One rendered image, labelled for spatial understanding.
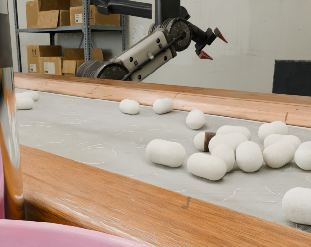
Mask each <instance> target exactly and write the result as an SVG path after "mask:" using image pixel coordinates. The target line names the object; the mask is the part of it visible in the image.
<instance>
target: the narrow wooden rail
mask: <svg viewBox="0 0 311 247"><path fill-rule="evenodd" d="M19 146H20V158H21V170H22V183H23V195H24V207H25V220H26V221H33V222H46V223H54V224H60V225H67V226H73V227H78V228H83V229H88V230H93V231H98V232H102V233H106V234H110V235H114V236H117V237H121V238H125V239H128V240H131V241H134V242H138V243H141V244H144V245H147V246H150V247H311V234H310V233H307V232H304V231H301V230H298V229H295V228H292V227H288V226H285V225H282V224H279V223H275V222H272V221H268V220H265V219H262V218H259V217H255V216H252V215H249V214H246V213H243V212H239V211H236V210H233V209H230V208H227V207H224V206H220V205H217V204H214V203H211V202H208V201H204V200H201V199H198V198H194V197H191V196H188V195H184V194H181V193H178V192H175V191H171V190H168V189H165V188H162V187H159V186H156V185H153V184H149V183H146V182H143V181H140V180H136V179H133V178H130V177H127V176H124V175H120V174H117V173H113V172H110V171H107V170H104V169H100V168H97V167H94V166H91V165H87V164H84V163H82V162H78V161H75V160H72V159H69V158H65V157H62V156H59V155H56V154H52V153H49V152H46V151H43V150H40V149H36V148H33V147H29V146H26V145H23V144H20V143H19Z"/></svg>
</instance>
